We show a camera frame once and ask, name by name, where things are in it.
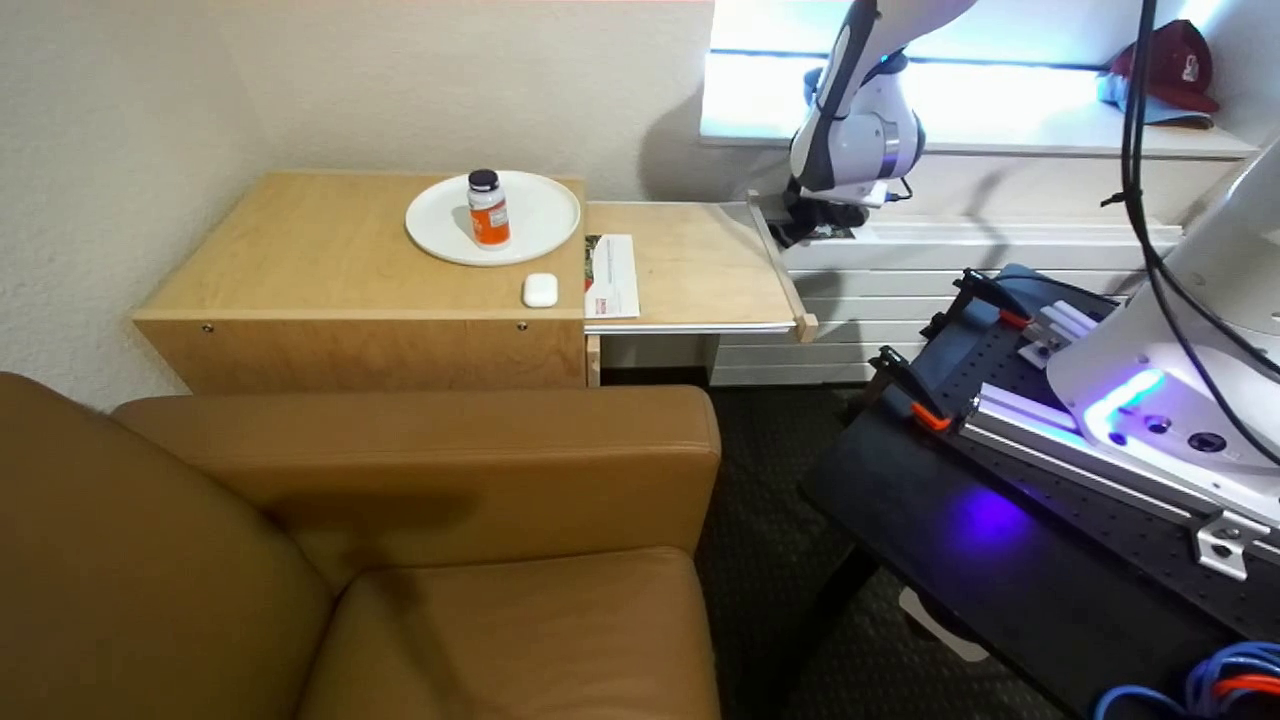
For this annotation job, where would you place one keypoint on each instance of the white paper pamphlet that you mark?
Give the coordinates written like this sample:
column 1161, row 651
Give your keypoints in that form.
column 613, row 274

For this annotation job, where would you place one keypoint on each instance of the orange pill bottle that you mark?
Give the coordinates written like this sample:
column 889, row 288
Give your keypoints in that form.
column 491, row 209

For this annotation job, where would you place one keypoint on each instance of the tan leather armchair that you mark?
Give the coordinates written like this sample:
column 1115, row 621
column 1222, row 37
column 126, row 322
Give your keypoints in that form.
column 403, row 561

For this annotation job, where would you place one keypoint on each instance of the aluminium profile rail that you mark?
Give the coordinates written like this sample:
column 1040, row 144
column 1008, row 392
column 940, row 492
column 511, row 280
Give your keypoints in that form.
column 1092, row 460

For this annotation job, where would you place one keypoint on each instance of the pull-out wooden shelf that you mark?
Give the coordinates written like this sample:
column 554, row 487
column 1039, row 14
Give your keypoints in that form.
column 693, row 267

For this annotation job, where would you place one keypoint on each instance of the white soap bar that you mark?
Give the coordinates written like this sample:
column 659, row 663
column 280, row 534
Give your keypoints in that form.
column 542, row 288

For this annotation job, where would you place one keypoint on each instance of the black sock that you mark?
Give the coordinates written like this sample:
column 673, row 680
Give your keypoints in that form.
column 788, row 235

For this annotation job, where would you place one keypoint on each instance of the light wooden side cabinet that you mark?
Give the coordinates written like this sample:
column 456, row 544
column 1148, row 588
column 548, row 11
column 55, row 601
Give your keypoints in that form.
column 304, row 293

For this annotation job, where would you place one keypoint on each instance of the white scrap on floor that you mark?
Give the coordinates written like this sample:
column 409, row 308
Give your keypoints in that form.
column 940, row 627

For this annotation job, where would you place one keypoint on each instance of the white window sill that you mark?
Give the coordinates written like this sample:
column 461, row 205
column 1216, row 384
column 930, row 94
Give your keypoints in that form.
column 1015, row 127

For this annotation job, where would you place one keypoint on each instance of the metal corner bracket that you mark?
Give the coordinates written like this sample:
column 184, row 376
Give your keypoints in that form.
column 1222, row 544

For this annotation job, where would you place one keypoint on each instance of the black robot mount table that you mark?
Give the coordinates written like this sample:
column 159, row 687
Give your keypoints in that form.
column 1040, row 586

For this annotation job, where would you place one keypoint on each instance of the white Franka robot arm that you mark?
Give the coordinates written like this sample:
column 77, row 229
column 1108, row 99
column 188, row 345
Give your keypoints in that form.
column 855, row 135

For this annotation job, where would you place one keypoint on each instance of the red baseball cap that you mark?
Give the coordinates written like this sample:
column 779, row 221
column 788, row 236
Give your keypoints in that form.
column 1182, row 72

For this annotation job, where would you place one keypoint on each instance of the orange black clamp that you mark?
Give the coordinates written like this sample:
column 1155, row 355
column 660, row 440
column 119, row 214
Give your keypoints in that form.
column 995, row 307
column 915, row 400

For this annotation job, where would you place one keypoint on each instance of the white round plate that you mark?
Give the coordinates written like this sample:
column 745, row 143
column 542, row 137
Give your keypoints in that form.
column 535, row 221

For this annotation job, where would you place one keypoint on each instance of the white radiator heater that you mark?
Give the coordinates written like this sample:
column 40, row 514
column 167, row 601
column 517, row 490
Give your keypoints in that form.
column 932, row 280

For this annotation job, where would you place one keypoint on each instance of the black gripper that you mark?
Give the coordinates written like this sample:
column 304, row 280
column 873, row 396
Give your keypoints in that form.
column 835, row 201

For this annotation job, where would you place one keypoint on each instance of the white profile pieces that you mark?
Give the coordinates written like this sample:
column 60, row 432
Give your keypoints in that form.
column 1061, row 335

